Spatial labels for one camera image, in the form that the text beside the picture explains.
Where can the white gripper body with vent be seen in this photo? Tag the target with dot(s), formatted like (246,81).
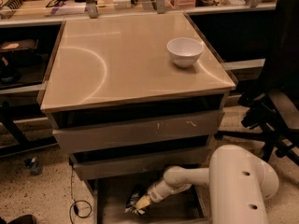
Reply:
(154,192)

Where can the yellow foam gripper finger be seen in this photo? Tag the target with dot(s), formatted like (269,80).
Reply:
(143,202)

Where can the blue chip bag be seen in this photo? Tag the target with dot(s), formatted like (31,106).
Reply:
(137,192)

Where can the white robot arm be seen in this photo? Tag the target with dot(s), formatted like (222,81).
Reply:
(238,181)

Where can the middle grey drawer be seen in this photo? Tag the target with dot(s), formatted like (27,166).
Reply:
(88,169)

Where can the bottom grey open drawer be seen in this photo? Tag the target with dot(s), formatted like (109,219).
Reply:
(113,193)

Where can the top grey drawer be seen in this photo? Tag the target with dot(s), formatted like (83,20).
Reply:
(137,132)

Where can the drawer cabinet with beige top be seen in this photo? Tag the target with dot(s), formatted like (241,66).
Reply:
(117,69)

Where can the dark shoe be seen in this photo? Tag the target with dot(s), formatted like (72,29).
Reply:
(26,219)

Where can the black office chair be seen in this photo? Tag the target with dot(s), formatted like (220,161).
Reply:
(272,101)

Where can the white bowl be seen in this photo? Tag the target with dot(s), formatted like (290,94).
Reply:
(184,51)

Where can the coiled soldering stand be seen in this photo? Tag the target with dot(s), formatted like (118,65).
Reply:
(9,8)

